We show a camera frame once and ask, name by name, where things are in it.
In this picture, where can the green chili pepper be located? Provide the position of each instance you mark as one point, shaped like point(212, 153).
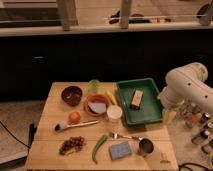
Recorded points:
point(99, 143)

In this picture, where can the tan rectangular block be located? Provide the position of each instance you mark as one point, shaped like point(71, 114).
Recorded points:
point(136, 100)

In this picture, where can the dark red grape bunch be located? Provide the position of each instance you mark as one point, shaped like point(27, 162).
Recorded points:
point(73, 144)

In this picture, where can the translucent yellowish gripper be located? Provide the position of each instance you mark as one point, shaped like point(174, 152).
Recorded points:
point(168, 115)

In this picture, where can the blue sponge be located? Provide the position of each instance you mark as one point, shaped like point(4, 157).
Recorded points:
point(120, 150)

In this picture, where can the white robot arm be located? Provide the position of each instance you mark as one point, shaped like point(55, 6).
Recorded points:
point(186, 83)

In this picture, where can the green plastic cup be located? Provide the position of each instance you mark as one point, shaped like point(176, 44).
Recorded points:
point(93, 86)

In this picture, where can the orange bowl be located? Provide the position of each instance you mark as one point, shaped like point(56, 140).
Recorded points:
point(98, 98)

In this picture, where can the green plastic tray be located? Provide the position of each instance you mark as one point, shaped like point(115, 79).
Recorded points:
point(150, 110)

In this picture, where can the dark purple bowl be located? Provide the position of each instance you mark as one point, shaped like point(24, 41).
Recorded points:
point(72, 95)

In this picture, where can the silver fork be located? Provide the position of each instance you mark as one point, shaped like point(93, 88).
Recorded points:
point(117, 136)

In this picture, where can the metal measuring cup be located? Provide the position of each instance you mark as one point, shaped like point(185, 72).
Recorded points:
point(145, 147)

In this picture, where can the orange tomato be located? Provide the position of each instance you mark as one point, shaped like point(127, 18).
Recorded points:
point(74, 117)

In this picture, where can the white round cup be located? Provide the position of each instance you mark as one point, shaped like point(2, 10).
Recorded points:
point(114, 113)

